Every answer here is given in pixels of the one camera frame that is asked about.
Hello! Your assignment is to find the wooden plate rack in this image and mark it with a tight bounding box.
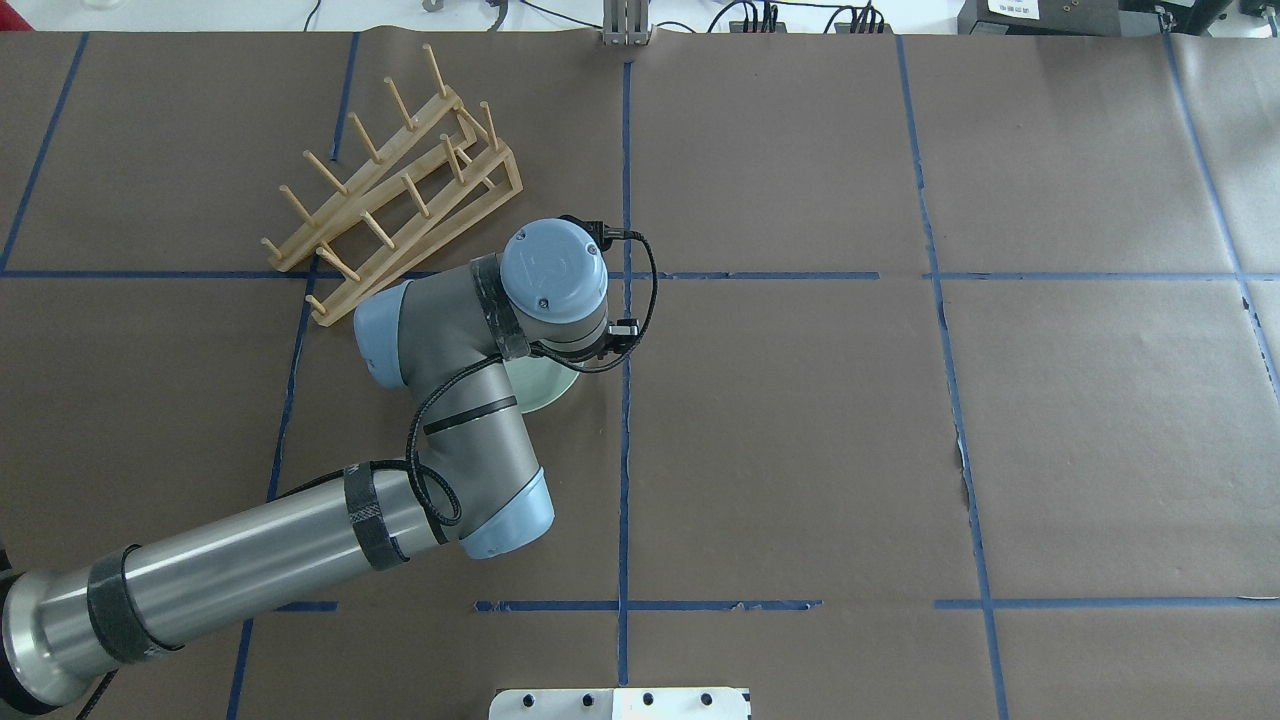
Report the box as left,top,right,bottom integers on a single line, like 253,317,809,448
260,44,524,327

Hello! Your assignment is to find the pale green plate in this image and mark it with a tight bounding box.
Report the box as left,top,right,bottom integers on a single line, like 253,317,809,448
502,356,579,415

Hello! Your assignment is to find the blue tape line crosswise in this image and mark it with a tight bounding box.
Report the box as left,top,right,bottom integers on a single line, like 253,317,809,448
3,270,1279,283

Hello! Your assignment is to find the blue tape line lengthwise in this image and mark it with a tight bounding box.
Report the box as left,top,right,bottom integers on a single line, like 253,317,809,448
616,61,634,687

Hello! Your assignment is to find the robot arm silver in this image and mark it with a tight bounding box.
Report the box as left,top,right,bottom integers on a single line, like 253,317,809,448
3,218,611,719

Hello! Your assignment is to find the aluminium profile post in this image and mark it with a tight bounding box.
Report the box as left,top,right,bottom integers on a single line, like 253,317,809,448
600,0,653,47

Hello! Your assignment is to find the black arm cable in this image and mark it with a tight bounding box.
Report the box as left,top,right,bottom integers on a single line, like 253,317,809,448
404,215,659,530

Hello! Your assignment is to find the white pedestal base plate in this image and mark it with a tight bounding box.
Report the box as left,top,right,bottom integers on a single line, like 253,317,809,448
488,685,753,719

